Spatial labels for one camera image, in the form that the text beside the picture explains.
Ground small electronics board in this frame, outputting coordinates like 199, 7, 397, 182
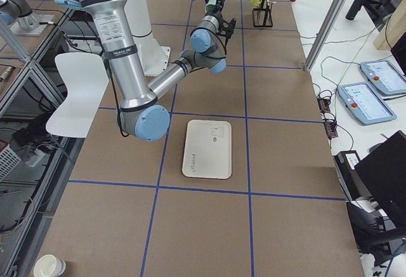
317, 96, 331, 113

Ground light green cup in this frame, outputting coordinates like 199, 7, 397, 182
206, 0, 217, 12

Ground far teach pendant tablet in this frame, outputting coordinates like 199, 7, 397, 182
360, 60, 405, 96

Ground teach pendant tablet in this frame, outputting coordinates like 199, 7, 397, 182
360, 60, 405, 96
337, 82, 397, 126

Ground white pedestal column base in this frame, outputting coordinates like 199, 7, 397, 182
124, 0, 171, 76

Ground cream rabbit tray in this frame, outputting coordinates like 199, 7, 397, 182
182, 120, 232, 179

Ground black laptop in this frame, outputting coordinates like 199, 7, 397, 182
355, 131, 405, 227

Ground white chair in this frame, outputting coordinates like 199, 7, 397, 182
46, 53, 109, 138

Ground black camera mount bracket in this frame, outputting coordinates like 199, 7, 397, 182
220, 18, 237, 39

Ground near teach pendant tablet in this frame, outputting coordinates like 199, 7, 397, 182
337, 82, 397, 126

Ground aluminium frame post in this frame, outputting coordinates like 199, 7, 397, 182
303, 0, 346, 72

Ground paper cup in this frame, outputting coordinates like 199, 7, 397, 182
33, 254, 66, 277

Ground white wire basket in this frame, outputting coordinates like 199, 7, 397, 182
0, 140, 21, 181

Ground black wire cup rack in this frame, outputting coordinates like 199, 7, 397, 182
252, 0, 274, 28

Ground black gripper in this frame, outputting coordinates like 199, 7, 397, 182
205, 0, 225, 15

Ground black bottle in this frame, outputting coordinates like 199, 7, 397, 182
345, 0, 365, 20

